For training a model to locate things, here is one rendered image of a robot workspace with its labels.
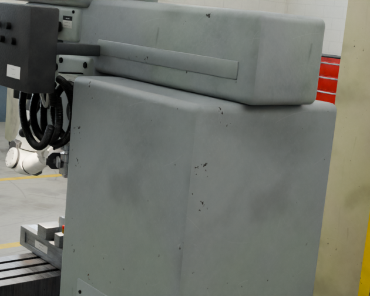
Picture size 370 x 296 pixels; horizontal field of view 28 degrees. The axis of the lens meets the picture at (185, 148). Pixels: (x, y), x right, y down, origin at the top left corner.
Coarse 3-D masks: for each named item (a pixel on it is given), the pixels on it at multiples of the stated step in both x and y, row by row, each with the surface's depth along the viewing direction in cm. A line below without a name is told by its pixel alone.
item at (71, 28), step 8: (64, 8) 210; (72, 8) 207; (80, 8) 205; (64, 16) 210; (72, 16) 206; (80, 16) 204; (64, 24) 210; (72, 24) 207; (80, 24) 205; (64, 32) 210; (72, 32) 207; (80, 32) 205; (64, 40) 212; (72, 40) 208
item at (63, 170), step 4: (60, 156) 234; (60, 160) 234; (64, 160) 233; (68, 160) 233; (60, 164) 234; (64, 164) 233; (60, 168) 234; (64, 168) 234; (60, 172) 234; (64, 172) 234
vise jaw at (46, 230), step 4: (40, 224) 242; (44, 224) 242; (48, 224) 243; (52, 224) 243; (56, 224) 244; (40, 228) 242; (44, 228) 240; (48, 228) 239; (52, 228) 240; (56, 228) 241; (40, 232) 242; (44, 232) 240; (48, 232) 239; (52, 232) 240; (56, 232) 241; (40, 236) 242; (44, 236) 240; (48, 236) 240; (52, 236) 241
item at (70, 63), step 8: (64, 56) 211; (72, 56) 208; (80, 56) 205; (64, 64) 211; (72, 64) 208; (80, 64) 204; (88, 64) 201; (88, 72) 202; (96, 72) 202; (72, 80) 208; (64, 96) 212; (64, 104) 212; (64, 112) 212; (64, 120) 212; (64, 128) 213
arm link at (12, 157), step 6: (30, 126) 275; (18, 132) 277; (18, 138) 276; (24, 138) 275; (36, 138) 276; (12, 144) 276; (18, 144) 274; (24, 144) 275; (12, 150) 272; (18, 150) 272; (30, 150) 276; (6, 156) 275; (12, 156) 271; (18, 156) 271; (6, 162) 274; (12, 162) 270; (12, 168) 273
